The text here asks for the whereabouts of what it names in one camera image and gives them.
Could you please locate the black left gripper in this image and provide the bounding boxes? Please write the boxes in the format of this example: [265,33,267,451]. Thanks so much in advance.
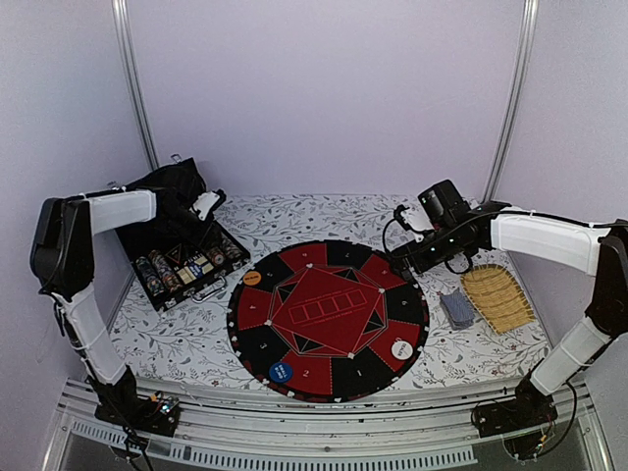
[162,205,224,250]

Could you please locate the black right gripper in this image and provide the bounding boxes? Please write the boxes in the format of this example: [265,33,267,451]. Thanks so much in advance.
[390,224,470,282]

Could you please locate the orange big blind button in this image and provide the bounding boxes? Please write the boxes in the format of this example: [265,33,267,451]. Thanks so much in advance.
[242,270,262,286]

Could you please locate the white dealer button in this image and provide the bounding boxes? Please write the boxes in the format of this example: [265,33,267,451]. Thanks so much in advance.
[391,339,414,361]

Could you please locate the blue small blind button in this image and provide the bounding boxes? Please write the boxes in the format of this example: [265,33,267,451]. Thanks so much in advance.
[269,361,293,384]

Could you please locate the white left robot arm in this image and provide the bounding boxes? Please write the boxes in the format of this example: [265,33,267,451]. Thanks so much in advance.
[30,166,226,426]

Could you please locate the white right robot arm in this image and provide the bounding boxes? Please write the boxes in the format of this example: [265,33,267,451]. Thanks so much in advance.
[387,180,627,428]

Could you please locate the black poker chip case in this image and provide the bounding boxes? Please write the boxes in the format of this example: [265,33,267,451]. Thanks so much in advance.
[116,154,250,311]

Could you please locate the woven bamboo tray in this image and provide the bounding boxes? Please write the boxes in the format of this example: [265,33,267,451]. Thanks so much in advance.
[461,264,536,335]

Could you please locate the blue playing card deck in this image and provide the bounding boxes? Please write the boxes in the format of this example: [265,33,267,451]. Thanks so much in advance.
[440,288,475,331]

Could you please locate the poker chip row right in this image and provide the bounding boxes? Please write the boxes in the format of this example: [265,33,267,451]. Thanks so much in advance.
[205,235,244,266]

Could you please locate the poker chip row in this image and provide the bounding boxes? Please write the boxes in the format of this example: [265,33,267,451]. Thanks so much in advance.
[135,249,183,298]
[205,235,244,266]

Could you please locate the card decks in case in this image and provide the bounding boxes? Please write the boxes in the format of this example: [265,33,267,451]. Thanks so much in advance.
[177,254,214,285]

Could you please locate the poker chip row left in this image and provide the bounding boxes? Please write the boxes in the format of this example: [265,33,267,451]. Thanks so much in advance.
[135,249,183,298]

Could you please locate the round red black poker mat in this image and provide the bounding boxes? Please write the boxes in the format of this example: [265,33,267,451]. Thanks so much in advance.
[227,240,430,403]

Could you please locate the floral table cloth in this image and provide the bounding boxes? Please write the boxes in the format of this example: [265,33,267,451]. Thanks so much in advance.
[111,195,551,390]

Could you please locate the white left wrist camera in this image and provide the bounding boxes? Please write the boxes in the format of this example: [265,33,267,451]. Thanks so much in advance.
[190,189,227,221]

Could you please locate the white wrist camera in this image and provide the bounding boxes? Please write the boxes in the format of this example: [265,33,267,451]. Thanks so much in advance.
[190,189,227,221]
[393,204,435,243]

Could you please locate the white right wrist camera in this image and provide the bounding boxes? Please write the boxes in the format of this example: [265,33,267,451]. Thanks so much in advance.
[393,204,435,243]

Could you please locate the left aluminium frame post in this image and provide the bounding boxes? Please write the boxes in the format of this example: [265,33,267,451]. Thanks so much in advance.
[112,0,159,171]

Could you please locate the aluminium frame post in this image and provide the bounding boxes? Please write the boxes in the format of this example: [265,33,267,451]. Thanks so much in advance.
[482,0,540,202]
[112,0,159,171]

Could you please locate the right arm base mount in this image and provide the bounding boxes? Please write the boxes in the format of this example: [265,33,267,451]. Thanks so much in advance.
[470,397,558,461]

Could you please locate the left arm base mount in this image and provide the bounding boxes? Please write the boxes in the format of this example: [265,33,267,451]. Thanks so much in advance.
[95,392,181,438]

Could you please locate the right aluminium frame post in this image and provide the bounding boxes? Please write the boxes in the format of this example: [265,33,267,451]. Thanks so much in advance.
[482,0,540,202]

